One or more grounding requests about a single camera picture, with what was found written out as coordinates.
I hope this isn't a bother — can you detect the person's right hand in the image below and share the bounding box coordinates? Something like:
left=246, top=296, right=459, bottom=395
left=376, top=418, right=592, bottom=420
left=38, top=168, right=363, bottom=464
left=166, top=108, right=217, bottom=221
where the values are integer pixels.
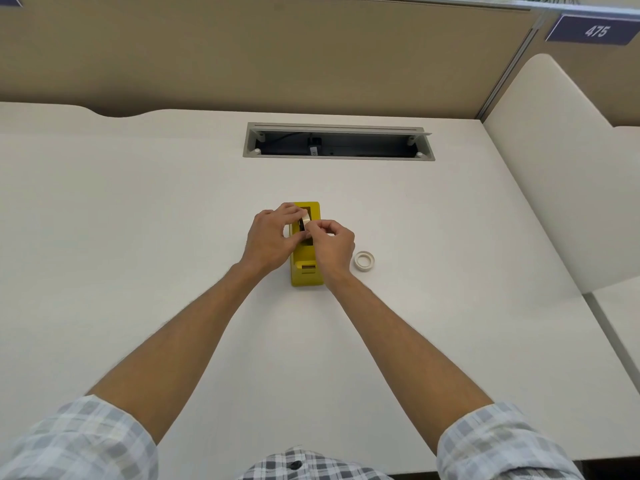
left=304, top=219, right=356, bottom=286

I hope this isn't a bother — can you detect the person's left hand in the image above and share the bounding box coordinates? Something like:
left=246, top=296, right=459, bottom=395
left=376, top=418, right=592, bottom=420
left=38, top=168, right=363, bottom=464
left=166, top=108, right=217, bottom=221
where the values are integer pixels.
left=240, top=203, right=312, bottom=275

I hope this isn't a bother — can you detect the person's right forearm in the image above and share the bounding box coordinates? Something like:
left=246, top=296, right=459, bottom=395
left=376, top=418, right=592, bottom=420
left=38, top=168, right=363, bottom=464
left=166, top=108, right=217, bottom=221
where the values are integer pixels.
left=327, top=273, right=495, bottom=455

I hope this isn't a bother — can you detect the person's left forearm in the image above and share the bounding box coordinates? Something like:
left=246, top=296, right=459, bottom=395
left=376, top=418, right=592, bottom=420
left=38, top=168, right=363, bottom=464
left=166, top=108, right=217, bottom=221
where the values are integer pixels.
left=86, top=261, right=266, bottom=445

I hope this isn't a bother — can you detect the yellow tape dispenser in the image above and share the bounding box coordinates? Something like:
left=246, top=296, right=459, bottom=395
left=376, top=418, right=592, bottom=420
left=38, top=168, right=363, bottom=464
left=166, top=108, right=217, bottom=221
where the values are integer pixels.
left=289, top=202, right=326, bottom=287

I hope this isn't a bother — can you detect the beige desk partition panel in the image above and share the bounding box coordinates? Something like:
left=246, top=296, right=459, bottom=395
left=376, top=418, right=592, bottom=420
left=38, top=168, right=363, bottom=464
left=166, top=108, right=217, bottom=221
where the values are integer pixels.
left=0, top=0, right=640, bottom=126

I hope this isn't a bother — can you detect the plaid checked shirt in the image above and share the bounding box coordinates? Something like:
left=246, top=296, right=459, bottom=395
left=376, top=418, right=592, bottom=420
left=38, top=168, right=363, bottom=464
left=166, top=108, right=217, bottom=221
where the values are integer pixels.
left=0, top=395, right=586, bottom=480

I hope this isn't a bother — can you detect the white side divider panel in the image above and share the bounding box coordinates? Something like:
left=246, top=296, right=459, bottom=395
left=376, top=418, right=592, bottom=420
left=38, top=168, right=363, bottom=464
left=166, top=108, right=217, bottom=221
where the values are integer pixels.
left=483, top=54, right=640, bottom=294

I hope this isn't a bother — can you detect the blue number sign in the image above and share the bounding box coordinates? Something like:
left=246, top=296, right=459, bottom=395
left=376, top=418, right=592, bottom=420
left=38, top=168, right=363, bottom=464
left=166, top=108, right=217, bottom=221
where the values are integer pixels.
left=545, top=14, right=640, bottom=46

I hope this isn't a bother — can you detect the grey desk cable tray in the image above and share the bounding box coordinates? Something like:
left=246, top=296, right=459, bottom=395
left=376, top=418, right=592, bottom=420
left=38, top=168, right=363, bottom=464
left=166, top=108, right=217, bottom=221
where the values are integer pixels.
left=243, top=122, right=436, bottom=162

